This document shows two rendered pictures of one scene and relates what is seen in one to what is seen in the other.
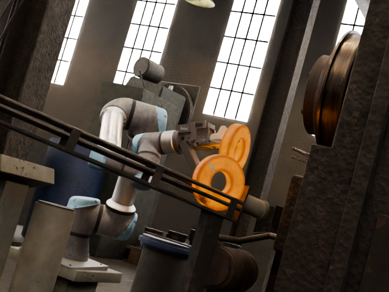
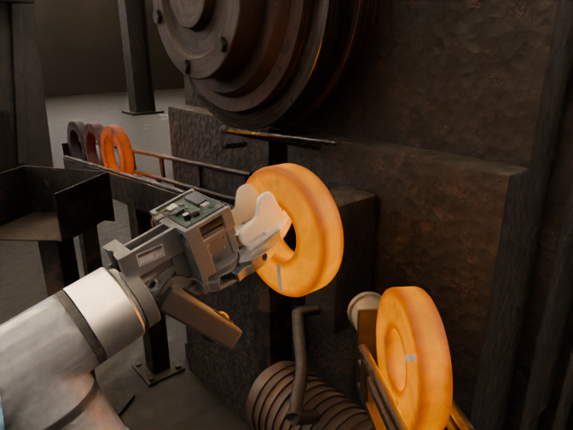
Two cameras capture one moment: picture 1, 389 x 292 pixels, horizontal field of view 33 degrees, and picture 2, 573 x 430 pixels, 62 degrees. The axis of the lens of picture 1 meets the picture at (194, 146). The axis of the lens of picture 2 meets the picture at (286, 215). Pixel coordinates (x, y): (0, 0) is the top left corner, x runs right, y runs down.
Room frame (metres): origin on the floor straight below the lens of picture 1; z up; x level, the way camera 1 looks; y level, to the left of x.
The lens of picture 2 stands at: (1.83, 0.37, 1.03)
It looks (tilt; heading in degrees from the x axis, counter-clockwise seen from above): 20 degrees down; 291
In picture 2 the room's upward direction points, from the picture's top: straight up
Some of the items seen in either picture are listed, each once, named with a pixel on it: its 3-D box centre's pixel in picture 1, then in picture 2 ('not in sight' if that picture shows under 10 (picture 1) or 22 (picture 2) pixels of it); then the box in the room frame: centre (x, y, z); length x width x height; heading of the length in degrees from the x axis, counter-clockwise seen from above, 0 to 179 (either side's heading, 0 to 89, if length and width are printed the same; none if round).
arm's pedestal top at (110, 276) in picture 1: (65, 265); not in sight; (2.56, 0.35, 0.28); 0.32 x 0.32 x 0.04; 64
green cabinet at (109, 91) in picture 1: (121, 172); not in sight; (6.08, 0.58, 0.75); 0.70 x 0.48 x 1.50; 152
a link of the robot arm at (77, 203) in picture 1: (82, 213); not in sight; (2.55, 0.34, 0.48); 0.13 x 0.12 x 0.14; 101
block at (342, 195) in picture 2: (301, 216); (340, 258); (2.02, -0.37, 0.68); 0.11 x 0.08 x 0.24; 62
